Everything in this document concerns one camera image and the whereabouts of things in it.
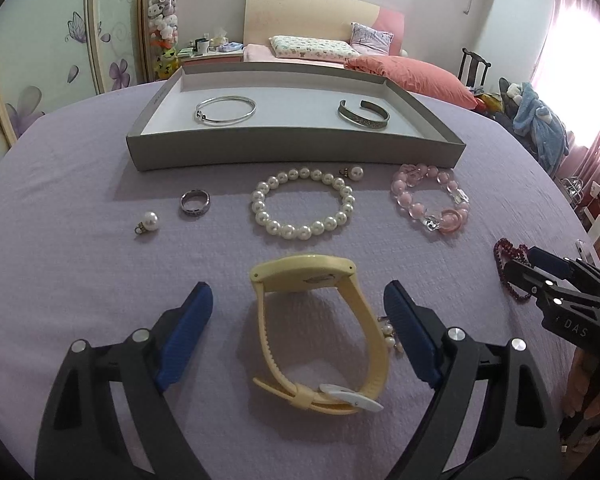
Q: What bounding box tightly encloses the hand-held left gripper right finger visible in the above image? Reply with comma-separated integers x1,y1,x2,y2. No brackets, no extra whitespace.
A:
382,280,567,480

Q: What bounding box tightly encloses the engraved silver cuff bracelet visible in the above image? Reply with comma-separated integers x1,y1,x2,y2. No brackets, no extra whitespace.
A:
337,100,391,132

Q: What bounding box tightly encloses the thin silver bangle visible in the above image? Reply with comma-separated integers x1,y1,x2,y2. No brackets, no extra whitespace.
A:
196,96,257,126

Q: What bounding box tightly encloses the white printed pillow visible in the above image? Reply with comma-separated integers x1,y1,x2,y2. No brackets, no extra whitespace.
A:
270,35,361,65

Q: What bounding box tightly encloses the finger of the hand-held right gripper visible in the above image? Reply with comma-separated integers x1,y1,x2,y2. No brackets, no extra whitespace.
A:
502,258,556,306
526,246,578,286

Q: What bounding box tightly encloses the floral pillow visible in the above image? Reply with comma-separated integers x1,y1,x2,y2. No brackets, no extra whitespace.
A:
350,22,395,56

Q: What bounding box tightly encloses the yellow wristwatch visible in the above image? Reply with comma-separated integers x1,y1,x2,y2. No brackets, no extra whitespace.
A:
249,255,390,415

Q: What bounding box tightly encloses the purple tablecloth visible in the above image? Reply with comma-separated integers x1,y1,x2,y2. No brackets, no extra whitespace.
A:
0,80,600,480

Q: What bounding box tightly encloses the blue plush robe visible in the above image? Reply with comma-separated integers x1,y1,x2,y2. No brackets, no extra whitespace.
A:
512,82,568,161

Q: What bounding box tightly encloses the coral duvet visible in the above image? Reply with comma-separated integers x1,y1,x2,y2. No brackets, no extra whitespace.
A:
345,54,481,108

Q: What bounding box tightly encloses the small pearl earring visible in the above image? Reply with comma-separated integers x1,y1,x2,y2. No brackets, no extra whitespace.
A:
378,316,403,356

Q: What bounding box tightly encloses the person's right hand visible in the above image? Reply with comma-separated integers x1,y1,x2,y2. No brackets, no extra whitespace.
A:
567,347,600,428

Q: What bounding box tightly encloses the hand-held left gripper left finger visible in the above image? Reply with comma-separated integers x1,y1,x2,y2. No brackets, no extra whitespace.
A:
34,281,215,480

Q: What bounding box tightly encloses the grey cardboard tray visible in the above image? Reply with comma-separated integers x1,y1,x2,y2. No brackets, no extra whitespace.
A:
126,62,467,172

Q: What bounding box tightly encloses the clear tube of plush toys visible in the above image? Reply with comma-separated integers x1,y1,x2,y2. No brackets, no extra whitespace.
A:
145,0,182,81

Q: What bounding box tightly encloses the pink curtain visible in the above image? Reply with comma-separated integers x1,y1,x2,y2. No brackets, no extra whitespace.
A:
530,0,600,181

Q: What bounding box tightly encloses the bed with cream pink headboard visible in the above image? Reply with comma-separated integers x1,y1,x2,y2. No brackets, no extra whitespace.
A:
242,0,411,68

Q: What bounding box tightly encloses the dark red bead bracelet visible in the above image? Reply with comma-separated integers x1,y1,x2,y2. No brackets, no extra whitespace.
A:
493,238,536,305

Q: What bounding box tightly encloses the pink nightstand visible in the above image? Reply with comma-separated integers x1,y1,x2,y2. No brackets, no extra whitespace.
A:
180,42,246,67

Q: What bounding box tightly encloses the pink bead bracelet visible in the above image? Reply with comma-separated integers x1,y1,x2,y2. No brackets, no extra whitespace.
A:
391,162,471,236

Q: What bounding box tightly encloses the silver ring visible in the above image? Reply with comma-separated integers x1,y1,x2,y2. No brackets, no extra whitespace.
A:
180,190,212,218

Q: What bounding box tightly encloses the dark wooden chair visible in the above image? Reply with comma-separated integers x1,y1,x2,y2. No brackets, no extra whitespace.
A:
459,47,492,88

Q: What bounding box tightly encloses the wardrobe with flower doors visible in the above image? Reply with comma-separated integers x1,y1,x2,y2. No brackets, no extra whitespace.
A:
0,0,148,146

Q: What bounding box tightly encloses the white pearl bracelet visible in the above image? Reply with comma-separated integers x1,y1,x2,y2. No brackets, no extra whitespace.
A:
250,169,356,241

